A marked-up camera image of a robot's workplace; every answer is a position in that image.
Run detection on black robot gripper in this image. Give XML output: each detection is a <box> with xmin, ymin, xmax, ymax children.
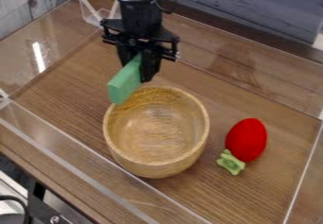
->
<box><xmin>100</xmin><ymin>0</ymin><xmax>179</xmax><ymax>82</ymax></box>

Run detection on green rectangular block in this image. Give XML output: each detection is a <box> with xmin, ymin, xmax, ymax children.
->
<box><xmin>107</xmin><ymin>55</ymin><xmax>141</xmax><ymax>104</ymax></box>

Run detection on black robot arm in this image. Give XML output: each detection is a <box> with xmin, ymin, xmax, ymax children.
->
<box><xmin>100</xmin><ymin>0</ymin><xmax>180</xmax><ymax>82</ymax></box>

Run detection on brown wooden bowl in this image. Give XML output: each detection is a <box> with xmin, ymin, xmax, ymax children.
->
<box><xmin>103</xmin><ymin>87</ymin><xmax>211</xmax><ymax>179</ymax></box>

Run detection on red plush strawberry toy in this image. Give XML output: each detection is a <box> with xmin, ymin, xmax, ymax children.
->
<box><xmin>216</xmin><ymin>118</ymin><xmax>267</xmax><ymax>176</ymax></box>

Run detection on black metal table bracket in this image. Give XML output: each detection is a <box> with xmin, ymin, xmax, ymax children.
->
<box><xmin>28</xmin><ymin>181</ymin><xmax>87</xmax><ymax>224</ymax></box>

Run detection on black cable bottom left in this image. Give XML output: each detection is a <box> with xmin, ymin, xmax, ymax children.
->
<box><xmin>0</xmin><ymin>195</ymin><xmax>33</xmax><ymax>224</ymax></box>

